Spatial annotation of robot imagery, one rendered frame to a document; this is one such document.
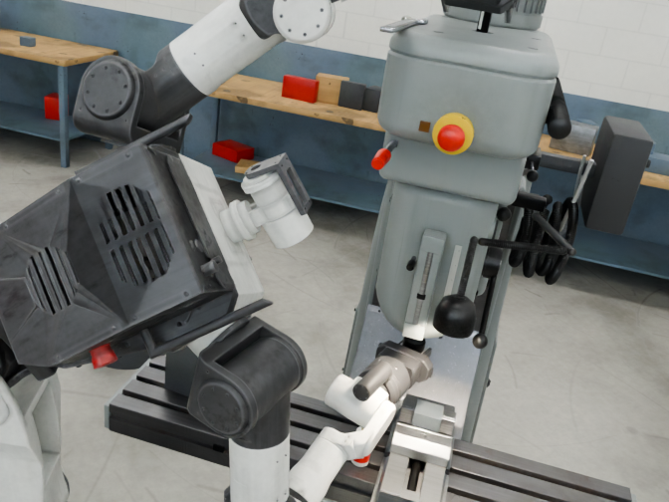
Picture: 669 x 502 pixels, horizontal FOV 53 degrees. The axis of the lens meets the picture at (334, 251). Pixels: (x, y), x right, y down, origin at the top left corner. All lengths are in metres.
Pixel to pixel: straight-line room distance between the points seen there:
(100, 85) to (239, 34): 0.20
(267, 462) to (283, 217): 0.35
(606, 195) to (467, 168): 0.44
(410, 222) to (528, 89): 0.35
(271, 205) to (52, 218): 0.29
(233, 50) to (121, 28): 5.43
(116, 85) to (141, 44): 5.34
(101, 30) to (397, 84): 5.56
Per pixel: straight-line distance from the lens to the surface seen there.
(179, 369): 1.66
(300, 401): 1.71
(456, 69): 1.03
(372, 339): 1.85
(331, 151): 5.81
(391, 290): 1.30
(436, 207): 1.22
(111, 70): 1.00
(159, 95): 1.01
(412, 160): 1.17
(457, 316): 1.17
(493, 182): 1.16
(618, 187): 1.52
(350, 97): 5.13
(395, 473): 1.46
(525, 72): 1.03
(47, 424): 1.30
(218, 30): 0.99
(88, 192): 0.87
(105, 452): 3.00
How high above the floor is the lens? 2.00
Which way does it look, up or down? 24 degrees down
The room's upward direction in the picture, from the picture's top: 9 degrees clockwise
